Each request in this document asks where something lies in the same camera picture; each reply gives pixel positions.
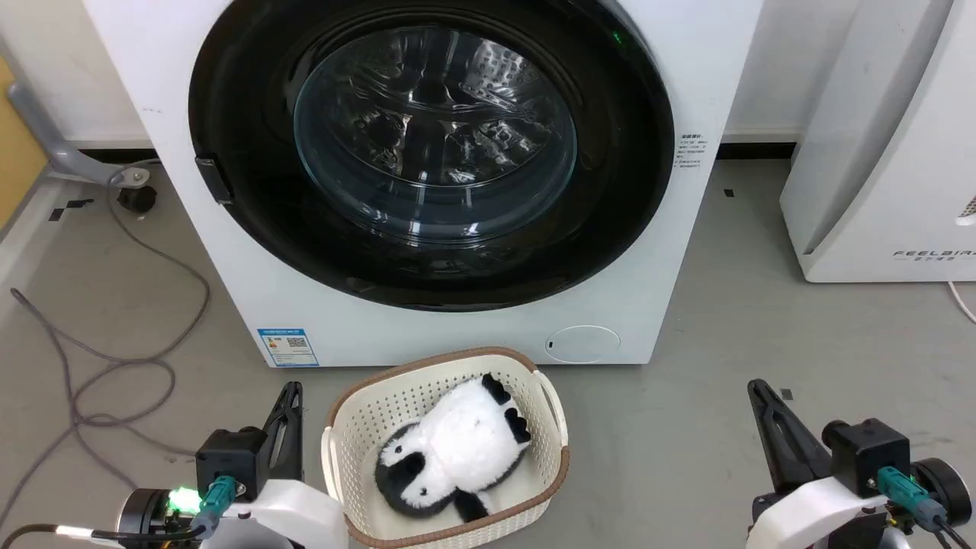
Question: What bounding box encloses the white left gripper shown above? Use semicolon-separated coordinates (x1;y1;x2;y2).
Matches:
220;381;349;549

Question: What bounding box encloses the gripper cable green plug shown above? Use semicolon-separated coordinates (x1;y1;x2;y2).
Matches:
875;466;976;549
0;476;239;549

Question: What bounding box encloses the left gripper cable green plug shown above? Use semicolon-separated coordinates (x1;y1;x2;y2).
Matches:
0;476;239;549

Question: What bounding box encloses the black caster wheel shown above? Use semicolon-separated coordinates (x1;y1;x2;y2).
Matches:
117;185;158;214

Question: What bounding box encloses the round black glass washer door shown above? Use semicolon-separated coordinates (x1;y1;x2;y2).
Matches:
188;0;676;313

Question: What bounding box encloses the black and white panda plush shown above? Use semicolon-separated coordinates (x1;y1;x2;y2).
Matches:
374;373;533;523

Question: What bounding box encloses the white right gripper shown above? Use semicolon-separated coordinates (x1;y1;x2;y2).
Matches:
746;379;890;549

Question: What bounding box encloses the white front-load washing machine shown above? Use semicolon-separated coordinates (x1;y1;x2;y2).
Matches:
82;0;765;369

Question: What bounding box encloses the grey floor cable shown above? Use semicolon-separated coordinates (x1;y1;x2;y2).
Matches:
0;166;212;527

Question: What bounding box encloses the white air purifier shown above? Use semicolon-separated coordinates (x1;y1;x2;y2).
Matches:
779;0;976;284

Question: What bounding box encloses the cream laundry basket brown rim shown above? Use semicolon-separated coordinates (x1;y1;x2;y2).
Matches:
320;347;571;549

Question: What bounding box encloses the yellow wooden panel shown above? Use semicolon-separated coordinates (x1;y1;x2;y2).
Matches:
0;57;50;232

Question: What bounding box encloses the thin white cable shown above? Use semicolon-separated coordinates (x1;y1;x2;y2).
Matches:
948;281;976;324

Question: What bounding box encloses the grey furniture leg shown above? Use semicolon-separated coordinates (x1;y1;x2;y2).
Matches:
6;80;151;188

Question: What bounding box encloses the right gripper cable green plug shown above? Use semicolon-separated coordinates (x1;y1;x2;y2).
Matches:
875;466;976;549

